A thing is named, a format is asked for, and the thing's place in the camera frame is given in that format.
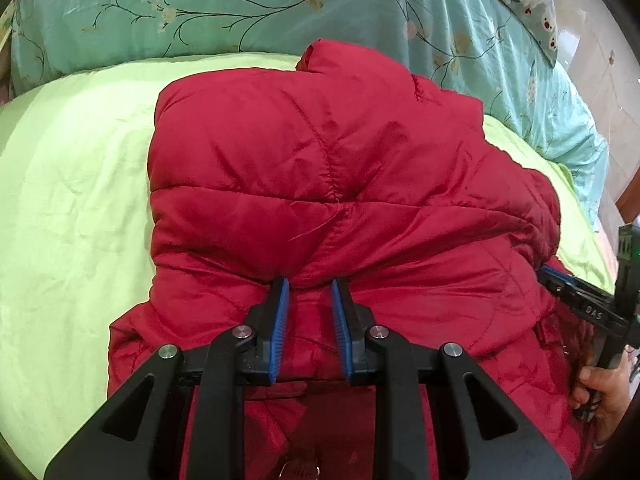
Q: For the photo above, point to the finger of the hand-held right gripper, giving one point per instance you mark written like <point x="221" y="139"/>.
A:
<point x="556" y="278"/>

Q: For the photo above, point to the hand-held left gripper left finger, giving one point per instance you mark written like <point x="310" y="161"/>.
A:
<point x="281" y="320"/>

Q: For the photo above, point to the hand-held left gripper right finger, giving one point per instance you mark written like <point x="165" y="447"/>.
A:
<point x="342" y="320"/>

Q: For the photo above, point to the red puffer jacket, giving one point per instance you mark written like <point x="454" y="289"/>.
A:
<point x="325" y="170"/>

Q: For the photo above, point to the person's right hand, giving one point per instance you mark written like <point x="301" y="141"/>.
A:
<point x="607" y="390"/>

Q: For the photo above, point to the brown wooden furniture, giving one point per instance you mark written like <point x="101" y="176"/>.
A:
<point x="629" y="192"/>

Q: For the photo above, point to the light green bed sheet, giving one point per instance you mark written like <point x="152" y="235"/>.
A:
<point x="75" y="200"/>

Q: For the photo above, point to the teal floral pillow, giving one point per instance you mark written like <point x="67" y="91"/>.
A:
<point x="280" y="5"/>

